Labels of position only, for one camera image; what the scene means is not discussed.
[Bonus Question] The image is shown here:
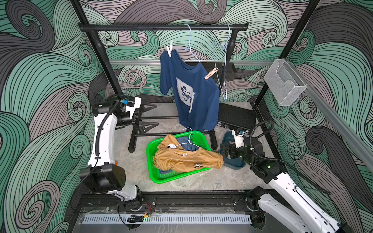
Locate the tan yellow t-shirt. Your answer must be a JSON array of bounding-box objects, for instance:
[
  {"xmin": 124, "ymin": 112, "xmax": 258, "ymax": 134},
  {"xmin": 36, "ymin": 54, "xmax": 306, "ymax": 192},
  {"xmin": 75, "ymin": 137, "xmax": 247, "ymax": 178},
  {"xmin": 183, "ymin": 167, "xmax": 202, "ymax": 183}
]
[{"xmin": 153, "ymin": 135, "xmax": 224, "ymax": 173}]

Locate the white wire hanger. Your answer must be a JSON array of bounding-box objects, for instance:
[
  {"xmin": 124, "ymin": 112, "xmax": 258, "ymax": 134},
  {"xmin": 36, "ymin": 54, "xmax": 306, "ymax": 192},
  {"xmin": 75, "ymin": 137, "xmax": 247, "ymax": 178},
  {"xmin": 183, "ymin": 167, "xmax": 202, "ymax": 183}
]
[{"xmin": 163, "ymin": 128, "xmax": 204, "ymax": 153}]

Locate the light blue t-shirt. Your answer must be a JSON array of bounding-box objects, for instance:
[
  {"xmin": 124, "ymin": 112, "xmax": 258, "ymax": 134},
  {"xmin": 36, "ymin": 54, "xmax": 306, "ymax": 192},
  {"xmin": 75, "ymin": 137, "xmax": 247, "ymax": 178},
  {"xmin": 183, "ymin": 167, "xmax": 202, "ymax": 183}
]
[{"xmin": 159, "ymin": 136, "xmax": 199, "ymax": 174}]

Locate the light blue wire hanger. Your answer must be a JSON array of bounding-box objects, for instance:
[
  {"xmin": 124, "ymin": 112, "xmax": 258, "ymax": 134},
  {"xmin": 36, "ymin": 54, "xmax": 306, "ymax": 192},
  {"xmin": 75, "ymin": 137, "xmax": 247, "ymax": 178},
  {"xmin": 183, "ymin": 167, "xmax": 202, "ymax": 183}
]
[{"xmin": 212, "ymin": 24, "xmax": 231, "ymax": 101}]

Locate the dark navy t-shirt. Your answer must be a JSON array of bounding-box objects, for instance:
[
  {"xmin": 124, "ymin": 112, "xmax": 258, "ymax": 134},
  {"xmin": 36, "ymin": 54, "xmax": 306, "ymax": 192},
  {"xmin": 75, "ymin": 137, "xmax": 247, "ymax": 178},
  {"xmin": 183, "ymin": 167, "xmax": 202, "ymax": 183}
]
[{"xmin": 160, "ymin": 50, "xmax": 220, "ymax": 132}]

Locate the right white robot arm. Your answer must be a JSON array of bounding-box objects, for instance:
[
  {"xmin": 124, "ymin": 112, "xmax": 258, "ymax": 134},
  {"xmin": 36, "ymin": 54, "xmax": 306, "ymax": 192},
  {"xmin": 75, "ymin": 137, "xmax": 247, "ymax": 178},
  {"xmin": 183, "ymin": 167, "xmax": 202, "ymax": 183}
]
[{"xmin": 220, "ymin": 120, "xmax": 353, "ymax": 233}]

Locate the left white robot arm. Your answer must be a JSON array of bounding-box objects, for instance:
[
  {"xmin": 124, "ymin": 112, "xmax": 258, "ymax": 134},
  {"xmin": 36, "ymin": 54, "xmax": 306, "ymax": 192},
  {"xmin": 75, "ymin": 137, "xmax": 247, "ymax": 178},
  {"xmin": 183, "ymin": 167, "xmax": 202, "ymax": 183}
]
[{"xmin": 79, "ymin": 94, "xmax": 156, "ymax": 202}]

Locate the black clothes rack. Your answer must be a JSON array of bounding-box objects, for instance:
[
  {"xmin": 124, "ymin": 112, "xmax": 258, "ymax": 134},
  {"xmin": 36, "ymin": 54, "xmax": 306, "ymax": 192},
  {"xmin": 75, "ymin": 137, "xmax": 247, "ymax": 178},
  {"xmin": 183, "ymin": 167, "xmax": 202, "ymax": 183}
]
[{"xmin": 79, "ymin": 23, "xmax": 249, "ymax": 153}]

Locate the dark teal plastic bin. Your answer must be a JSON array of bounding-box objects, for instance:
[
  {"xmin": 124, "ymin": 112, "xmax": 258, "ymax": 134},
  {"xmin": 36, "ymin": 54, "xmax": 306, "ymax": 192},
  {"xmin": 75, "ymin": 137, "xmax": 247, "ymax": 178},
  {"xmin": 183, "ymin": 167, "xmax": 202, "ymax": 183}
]
[{"xmin": 221, "ymin": 131, "xmax": 246, "ymax": 170}]

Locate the black case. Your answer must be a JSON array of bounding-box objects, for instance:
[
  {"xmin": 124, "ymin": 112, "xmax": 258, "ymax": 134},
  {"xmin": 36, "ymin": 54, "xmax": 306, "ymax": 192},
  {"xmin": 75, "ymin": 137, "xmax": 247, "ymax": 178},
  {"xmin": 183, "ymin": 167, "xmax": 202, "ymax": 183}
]
[{"xmin": 217, "ymin": 103, "xmax": 256, "ymax": 131}]

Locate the green plastic basket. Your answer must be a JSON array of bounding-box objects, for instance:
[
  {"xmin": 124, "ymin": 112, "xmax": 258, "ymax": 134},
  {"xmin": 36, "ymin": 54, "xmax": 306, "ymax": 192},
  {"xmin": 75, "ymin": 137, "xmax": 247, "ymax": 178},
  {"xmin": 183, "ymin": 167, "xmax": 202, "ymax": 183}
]
[{"xmin": 146, "ymin": 131, "xmax": 211, "ymax": 184}]

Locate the pink white clothespin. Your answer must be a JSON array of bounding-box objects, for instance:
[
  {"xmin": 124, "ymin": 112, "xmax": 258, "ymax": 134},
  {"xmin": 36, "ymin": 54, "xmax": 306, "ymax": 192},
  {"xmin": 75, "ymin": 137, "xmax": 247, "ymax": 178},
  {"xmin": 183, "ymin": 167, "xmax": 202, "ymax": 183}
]
[{"xmin": 205, "ymin": 68, "xmax": 219, "ymax": 80}]

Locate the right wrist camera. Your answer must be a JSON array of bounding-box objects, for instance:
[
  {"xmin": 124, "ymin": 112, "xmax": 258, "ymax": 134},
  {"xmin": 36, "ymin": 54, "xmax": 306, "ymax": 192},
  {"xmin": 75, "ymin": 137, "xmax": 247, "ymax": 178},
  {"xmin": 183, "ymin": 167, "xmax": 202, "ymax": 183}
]
[{"xmin": 232, "ymin": 128, "xmax": 250, "ymax": 149}]

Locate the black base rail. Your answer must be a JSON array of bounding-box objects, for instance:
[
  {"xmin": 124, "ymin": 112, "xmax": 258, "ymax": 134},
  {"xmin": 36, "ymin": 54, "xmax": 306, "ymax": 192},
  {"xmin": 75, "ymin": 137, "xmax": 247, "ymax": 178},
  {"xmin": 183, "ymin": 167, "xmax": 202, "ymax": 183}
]
[{"xmin": 78, "ymin": 189, "xmax": 292, "ymax": 215}]

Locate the black wall cable tray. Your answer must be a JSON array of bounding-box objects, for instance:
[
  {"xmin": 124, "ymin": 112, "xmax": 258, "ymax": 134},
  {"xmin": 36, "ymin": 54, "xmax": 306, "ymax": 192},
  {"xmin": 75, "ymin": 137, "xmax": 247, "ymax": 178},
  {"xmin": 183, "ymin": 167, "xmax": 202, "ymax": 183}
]
[{"xmin": 202, "ymin": 62, "xmax": 237, "ymax": 81}]

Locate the clear mesh wall holder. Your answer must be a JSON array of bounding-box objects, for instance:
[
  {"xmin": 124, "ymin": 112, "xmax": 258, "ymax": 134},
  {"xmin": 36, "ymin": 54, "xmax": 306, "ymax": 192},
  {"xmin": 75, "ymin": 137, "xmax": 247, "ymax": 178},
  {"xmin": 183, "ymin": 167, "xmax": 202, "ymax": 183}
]
[{"xmin": 264, "ymin": 59, "xmax": 307, "ymax": 106}]

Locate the white slotted cable duct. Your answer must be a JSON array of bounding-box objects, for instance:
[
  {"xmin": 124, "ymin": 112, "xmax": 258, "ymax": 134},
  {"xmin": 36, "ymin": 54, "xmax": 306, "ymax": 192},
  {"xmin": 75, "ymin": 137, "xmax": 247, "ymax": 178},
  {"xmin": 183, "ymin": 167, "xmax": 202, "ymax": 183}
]
[{"xmin": 82, "ymin": 214, "xmax": 252, "ymax": 225}]

